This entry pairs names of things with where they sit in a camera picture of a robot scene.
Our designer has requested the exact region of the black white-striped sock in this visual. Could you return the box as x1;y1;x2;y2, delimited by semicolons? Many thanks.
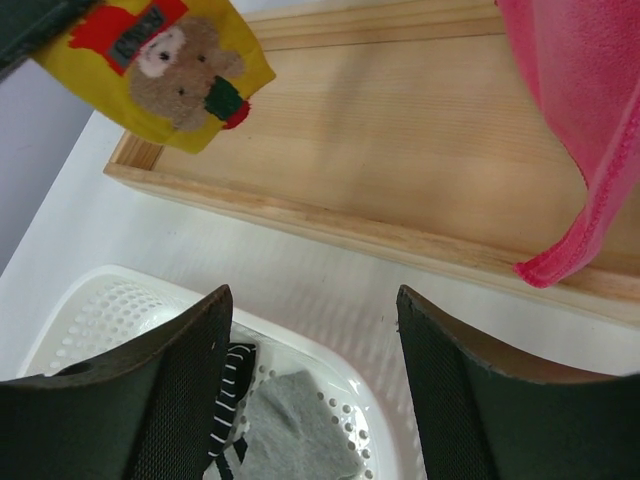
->
203;342;257;479

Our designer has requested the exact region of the wooden clothes rack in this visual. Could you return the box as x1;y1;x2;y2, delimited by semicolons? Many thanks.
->
105;1;639;325

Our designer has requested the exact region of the pink towel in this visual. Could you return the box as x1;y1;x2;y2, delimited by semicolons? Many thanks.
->
496;1;639;288

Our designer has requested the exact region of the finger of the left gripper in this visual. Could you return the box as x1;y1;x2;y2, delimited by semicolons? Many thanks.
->
1;0;98;81

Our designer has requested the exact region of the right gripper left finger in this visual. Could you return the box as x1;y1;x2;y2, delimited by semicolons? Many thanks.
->
1;285;233;479

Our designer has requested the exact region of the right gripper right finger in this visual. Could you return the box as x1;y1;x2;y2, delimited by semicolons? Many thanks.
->
396;286;639;479

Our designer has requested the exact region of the grey striped-cuff sock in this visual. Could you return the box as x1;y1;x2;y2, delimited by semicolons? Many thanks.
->
214;371;362;479

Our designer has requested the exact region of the yellow bear sock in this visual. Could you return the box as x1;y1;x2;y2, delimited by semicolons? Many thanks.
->
34;0;275;153

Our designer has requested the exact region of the white perforated plastic basket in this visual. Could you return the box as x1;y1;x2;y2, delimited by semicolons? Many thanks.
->
18;265;426;479

